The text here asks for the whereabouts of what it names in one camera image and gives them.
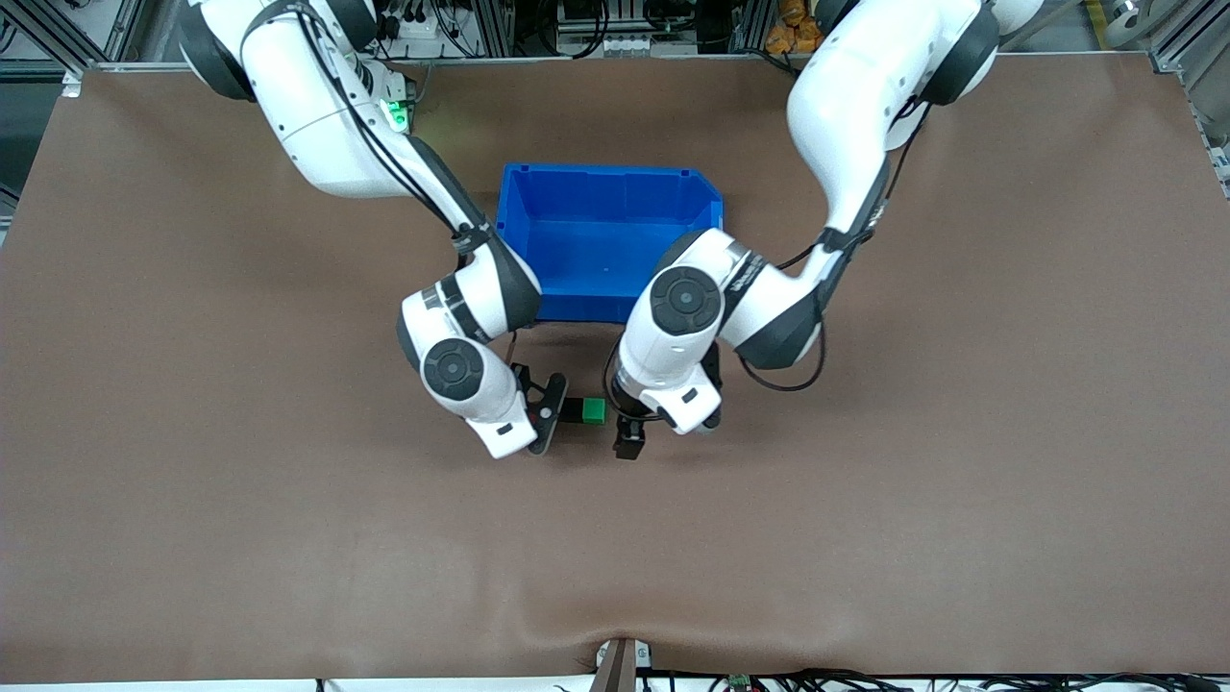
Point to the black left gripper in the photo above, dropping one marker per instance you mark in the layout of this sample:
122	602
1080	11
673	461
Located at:
629	431

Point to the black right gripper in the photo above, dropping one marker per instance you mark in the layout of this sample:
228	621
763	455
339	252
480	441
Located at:
574	410

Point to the black cube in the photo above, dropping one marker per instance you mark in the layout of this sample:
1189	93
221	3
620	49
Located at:
573	411

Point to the green cube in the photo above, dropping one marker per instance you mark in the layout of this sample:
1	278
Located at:
595	411

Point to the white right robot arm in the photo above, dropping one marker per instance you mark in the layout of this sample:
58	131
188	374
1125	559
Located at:
317	115

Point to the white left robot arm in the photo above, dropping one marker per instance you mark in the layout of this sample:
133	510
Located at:
846	115

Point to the blue plastic storage bin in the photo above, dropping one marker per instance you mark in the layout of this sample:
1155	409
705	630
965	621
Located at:
586	240

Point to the brown table mat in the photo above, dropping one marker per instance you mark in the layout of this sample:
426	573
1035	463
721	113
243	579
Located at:
288	538

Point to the white socket strip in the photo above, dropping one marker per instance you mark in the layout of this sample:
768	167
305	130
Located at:
644	44

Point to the white power strip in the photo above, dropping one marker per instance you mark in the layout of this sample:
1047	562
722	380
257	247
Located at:
418	38

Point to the orange snack bag pile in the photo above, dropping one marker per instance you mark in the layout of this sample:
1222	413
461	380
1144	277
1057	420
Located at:
788	34

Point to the brown camera mount post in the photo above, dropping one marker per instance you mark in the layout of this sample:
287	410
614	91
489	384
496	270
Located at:
615	668

